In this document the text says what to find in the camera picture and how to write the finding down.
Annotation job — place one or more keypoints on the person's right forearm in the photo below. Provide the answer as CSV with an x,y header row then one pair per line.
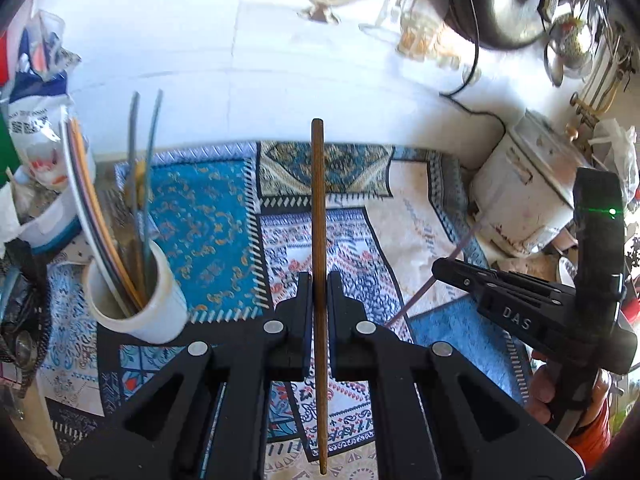
x,y
597,440

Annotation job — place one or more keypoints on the crumpled tissue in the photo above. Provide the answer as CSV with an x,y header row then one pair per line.
x,y
10,220

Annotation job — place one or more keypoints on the person's right hand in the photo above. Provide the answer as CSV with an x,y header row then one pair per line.
x,y
540,390

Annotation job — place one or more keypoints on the patterned tablecloth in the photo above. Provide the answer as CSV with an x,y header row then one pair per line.
x,y
210,220

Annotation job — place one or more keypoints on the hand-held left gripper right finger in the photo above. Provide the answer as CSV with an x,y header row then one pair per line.
x,y
335,320

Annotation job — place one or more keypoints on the white plastic bag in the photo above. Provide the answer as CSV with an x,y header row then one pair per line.
x,y
617,150

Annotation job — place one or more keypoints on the brown wooden chopstick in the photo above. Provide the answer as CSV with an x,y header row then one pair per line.
x,y
318,210

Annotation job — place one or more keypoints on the brass faucet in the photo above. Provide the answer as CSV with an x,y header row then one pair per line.
x,y
585,105

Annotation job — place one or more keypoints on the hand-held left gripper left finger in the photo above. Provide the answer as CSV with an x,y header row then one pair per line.
x,y
306,320

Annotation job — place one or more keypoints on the black wok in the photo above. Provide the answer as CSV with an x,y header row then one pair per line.
x,y
495,5

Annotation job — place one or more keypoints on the yellow chopstick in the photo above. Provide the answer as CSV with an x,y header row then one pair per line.
x,y
86,160

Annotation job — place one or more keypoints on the slotted metal ladle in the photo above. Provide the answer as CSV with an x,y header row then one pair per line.
x,y
575,40

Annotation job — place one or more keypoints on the utensil stand wall sticker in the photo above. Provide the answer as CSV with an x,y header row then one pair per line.
x,y
420,30

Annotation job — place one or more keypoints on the white rice cooker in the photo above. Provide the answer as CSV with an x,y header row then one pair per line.
x,y
525,185

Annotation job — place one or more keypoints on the metal chopstick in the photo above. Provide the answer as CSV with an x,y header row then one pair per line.
x,y
131,135
154,130

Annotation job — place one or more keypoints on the white cup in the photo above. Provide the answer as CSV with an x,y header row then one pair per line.
x,y
160,305

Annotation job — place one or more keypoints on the black bag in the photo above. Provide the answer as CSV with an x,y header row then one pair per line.
x,y
17,305

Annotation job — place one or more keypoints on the thin wooden stick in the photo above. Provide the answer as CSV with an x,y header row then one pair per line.
x,y
12,180

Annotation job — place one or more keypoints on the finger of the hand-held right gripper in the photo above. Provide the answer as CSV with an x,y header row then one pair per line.
x,y
495,276
452,277

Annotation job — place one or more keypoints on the purple chopstick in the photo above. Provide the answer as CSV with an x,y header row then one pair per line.
x,y
415,305
95,220

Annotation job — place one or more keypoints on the white blue food bag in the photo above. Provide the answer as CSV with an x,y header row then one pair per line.
x,y
40,90

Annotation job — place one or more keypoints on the bunch of hanging kitchen tools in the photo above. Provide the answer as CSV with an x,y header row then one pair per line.
x,y
607,25

